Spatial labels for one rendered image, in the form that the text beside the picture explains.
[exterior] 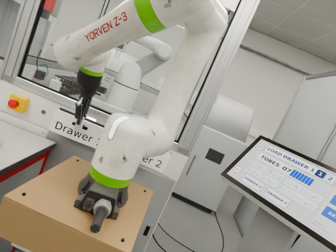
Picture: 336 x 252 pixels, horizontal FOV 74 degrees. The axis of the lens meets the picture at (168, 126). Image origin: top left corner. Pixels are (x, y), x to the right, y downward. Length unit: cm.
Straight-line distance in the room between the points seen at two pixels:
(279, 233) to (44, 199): 89
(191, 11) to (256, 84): 396
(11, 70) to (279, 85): 414
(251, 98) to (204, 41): 381
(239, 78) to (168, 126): 378
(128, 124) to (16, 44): 89
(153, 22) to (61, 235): 55
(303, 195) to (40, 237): 89
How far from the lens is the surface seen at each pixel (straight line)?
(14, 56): 135
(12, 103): 127
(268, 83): 457
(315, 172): 112
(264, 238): 116
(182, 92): 71
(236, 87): 442
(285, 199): 103
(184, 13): 61
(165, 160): 117
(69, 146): 127
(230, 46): 118
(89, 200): 61
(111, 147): 59
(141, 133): 58
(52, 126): 122
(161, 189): 124
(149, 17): 62
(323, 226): 100
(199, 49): 71
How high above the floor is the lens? 122
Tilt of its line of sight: 8 degrees down
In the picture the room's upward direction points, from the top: 23 degrees clockwise
